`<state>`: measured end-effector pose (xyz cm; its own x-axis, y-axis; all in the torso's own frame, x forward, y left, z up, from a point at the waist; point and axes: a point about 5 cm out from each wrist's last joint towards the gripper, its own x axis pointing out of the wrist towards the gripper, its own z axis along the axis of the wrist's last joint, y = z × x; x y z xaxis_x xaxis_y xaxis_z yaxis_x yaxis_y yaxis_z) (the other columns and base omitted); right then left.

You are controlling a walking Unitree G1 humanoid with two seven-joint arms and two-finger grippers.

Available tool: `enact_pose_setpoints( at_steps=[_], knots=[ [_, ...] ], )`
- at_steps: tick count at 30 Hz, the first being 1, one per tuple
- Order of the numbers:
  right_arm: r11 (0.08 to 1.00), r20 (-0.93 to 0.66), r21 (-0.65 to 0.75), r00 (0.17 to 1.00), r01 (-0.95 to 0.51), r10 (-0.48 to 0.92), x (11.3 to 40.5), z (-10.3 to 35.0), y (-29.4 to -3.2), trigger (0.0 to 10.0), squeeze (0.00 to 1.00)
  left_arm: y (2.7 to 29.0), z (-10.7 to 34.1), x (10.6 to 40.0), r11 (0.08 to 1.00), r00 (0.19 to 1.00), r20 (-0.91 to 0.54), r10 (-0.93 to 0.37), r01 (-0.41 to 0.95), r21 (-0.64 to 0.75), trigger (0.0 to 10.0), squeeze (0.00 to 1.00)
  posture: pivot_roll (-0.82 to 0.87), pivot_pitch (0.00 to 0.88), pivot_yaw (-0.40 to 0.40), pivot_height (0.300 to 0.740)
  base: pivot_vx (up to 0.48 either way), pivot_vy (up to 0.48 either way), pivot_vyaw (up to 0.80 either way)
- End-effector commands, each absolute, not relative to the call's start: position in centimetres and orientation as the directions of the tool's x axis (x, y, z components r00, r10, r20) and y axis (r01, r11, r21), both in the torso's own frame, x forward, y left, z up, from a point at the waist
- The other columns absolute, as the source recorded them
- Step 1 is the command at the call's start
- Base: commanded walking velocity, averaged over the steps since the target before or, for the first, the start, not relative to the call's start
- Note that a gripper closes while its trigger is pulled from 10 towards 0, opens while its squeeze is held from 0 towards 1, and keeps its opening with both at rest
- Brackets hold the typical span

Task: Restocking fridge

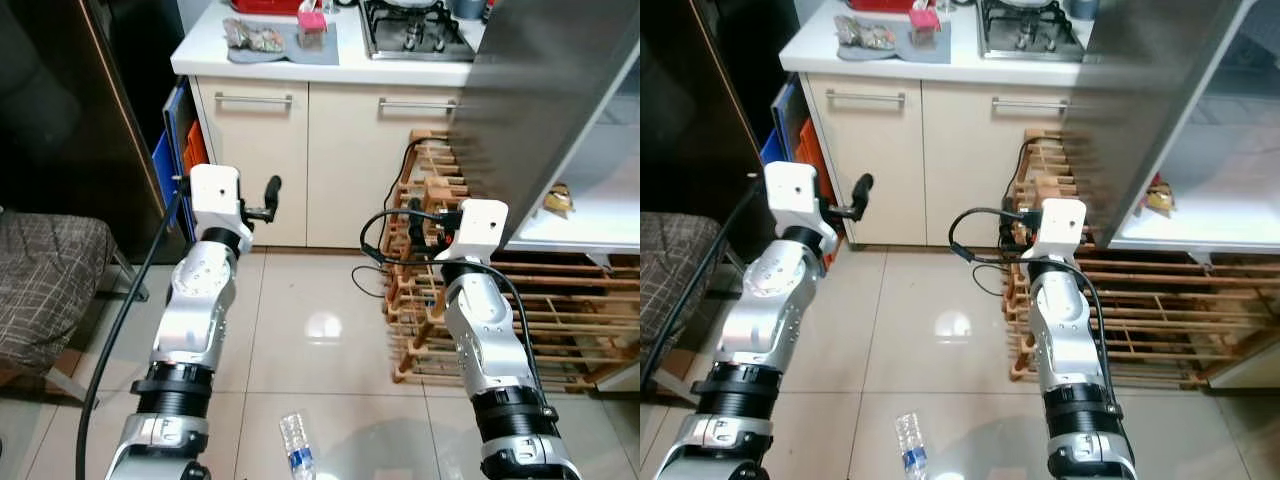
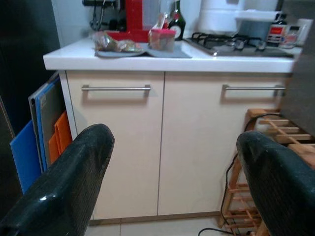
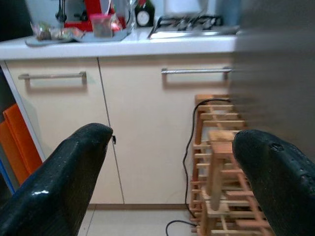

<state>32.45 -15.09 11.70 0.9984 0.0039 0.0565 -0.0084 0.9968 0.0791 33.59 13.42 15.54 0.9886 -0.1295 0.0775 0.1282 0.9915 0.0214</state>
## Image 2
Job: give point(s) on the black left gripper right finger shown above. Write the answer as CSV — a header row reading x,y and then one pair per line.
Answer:
x,y
283,191

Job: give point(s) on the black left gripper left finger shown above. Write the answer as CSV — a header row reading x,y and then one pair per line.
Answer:
x,y
64,186

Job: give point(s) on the grey fridge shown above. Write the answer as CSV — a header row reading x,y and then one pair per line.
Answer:
x,y
302,86

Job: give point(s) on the wooden slatted rack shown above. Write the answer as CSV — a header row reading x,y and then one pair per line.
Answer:
x,y
301,148

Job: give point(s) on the blue plastic board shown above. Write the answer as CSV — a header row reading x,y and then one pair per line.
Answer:
x,y
24,159

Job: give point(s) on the orange plastic board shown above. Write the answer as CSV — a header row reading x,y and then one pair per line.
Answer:
x,y
62,137

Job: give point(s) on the beige cabinet door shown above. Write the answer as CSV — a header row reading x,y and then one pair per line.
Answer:
x,y
123,152
197,152

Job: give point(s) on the grey board with blue edge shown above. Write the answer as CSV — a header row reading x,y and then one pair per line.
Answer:
x,y
49,105

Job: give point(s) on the beige kitchen base cabinet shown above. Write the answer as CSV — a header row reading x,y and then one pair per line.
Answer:
x,y
162,147

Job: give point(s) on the white kitchen countertop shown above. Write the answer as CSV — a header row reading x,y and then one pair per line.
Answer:
x,y
73,59

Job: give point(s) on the clear bag of snacks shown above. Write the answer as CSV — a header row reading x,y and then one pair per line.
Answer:
x,y
115,44

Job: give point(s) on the steel gas hob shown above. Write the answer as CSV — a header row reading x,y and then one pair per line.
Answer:
x,y
233,48

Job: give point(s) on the dark jar with red label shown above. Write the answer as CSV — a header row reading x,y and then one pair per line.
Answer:
x,y
276,33

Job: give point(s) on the grey counter mat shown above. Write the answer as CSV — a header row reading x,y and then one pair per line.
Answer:
x,y
169,53

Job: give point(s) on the black hanging kitchen utensil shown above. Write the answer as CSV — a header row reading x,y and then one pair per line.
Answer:
x,y
97,17

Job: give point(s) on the pink lidded food container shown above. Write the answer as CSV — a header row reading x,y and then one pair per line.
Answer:
x,y
161,40

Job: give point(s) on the red kitchen appliance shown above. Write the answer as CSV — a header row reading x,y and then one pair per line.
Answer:
x,y
134,17

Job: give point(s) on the white round kitchen appliance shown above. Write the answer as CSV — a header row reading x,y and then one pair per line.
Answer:
x,y
216,17

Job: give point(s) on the dark glass bottle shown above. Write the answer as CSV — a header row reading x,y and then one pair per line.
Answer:
x,y
177,25

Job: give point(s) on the white wall socket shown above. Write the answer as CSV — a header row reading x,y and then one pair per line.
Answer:
x,y
305,29

